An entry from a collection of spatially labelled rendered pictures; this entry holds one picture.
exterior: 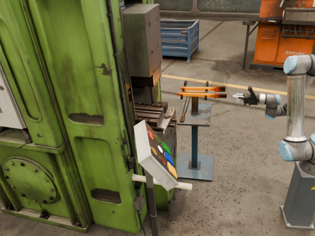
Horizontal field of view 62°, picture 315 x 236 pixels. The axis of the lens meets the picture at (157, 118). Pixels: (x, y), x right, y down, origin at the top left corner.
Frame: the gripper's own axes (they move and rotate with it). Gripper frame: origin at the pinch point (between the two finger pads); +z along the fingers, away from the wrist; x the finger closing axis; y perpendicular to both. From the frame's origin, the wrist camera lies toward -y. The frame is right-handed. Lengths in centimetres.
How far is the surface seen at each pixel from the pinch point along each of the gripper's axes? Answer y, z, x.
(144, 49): -58, 59, -55
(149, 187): 17, 50, -98
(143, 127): -22, 53, -88
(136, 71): -43, 66, -55
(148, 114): -2, 64, -42
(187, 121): 26.7, 39.3, -5.0
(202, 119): 26.7, 26.4, -0.2
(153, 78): -36, 56, -49
